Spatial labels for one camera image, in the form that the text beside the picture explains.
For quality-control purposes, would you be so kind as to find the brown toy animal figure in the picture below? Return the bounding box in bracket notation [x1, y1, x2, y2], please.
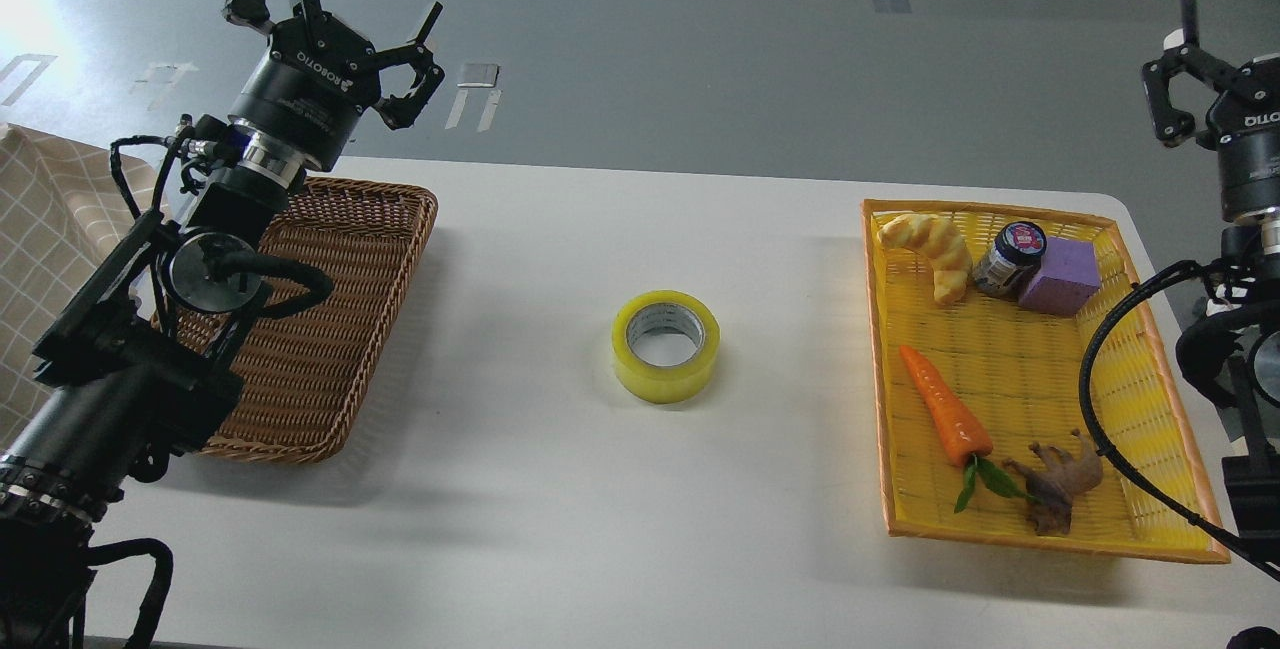
[1001, 428, 1103, 536]

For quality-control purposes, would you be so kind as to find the yellow plastic tray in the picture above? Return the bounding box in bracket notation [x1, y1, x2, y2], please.
[861, 198, 1229, 565]

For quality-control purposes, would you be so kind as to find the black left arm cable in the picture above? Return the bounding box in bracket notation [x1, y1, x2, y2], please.
[60, 538, 174, 649]

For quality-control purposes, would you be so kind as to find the purple foam block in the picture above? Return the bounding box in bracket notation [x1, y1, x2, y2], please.
[1018, 236, 1102, 317]

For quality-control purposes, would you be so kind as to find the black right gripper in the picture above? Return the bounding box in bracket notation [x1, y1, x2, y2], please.
[1142, 0, 1279, 225]

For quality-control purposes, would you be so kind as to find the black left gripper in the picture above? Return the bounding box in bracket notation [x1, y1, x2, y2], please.
[221, 0, 445, 172]

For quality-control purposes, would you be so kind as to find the yellow tape roll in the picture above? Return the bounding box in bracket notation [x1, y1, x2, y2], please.
[611, 289, 721, 406]

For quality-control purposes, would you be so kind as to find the beige checkered cloth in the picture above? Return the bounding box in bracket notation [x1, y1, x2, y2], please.
[1, 124, 133, 443]

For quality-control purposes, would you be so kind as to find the small dark jar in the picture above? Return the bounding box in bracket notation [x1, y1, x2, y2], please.
[972, 221, 1048, 298]

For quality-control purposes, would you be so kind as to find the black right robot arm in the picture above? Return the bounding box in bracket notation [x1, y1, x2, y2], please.
[1140, 0, 1279, 570]

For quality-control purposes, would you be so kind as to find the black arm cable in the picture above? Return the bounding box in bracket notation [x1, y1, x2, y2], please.
[1078, 259, 1280, 582]
[60, 538, 174, 649]

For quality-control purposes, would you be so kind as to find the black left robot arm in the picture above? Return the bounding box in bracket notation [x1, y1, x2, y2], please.
[3, 0, 445, 648]

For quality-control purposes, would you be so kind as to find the brown wicker basket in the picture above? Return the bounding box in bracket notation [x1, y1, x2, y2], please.
[202, 178, 438, 465]

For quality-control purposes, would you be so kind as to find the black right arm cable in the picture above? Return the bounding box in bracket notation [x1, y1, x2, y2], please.
[1078, 259, 1280, 582]

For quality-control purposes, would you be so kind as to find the orange toy carrot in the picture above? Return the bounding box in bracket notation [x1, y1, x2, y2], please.
[897, 346, 1041, 515]

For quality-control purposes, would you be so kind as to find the toy croissant bread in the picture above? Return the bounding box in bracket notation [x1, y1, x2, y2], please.
[877, 212, 973, 306]

